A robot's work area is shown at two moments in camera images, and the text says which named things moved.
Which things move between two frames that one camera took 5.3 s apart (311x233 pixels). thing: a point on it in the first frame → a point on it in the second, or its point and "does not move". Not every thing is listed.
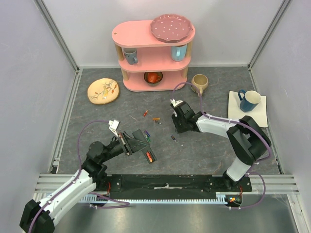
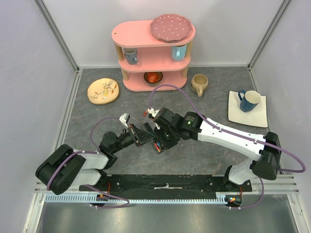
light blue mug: [178, 53] does not move
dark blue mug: [250, 100] does not move
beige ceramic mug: [201, 81] does not move
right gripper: [181, 116] → [161, 140]
